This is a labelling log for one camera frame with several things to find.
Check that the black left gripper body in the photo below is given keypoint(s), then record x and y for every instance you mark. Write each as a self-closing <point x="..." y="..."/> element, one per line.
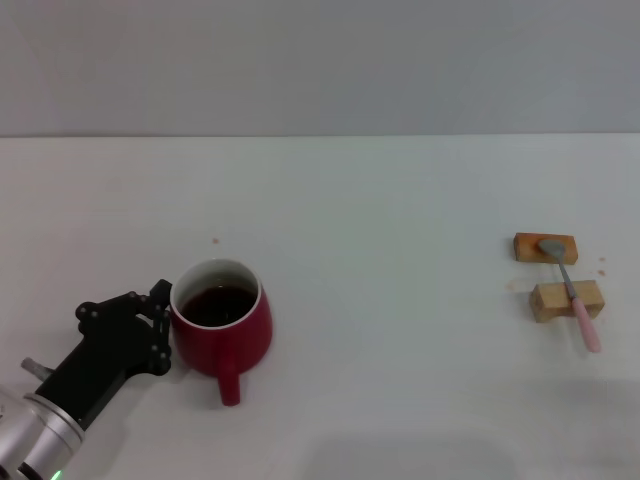
<point x="100" y="360"/>

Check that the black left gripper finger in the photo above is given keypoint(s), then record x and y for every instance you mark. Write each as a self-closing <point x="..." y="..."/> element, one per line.
<point x="162" y="345"/>
<point x="110" y="306"/>

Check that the orange stained wooden block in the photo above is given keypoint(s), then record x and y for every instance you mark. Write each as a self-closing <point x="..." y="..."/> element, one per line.
<point x="525" y="247"/>

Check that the light wooden block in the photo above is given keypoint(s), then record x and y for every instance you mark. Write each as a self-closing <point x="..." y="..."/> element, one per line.
<point x="550" y="300"/>

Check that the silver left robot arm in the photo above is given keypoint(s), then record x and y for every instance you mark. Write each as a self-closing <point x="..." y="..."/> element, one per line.
<point x="45" y="430"/>

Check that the red ceramic cup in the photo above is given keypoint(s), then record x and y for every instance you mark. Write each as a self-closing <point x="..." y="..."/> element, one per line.
<point x="250" y="340"/>

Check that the dark coffee liquid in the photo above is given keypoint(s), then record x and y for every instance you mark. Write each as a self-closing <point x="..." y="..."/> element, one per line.
<point x="215" y="305"/>

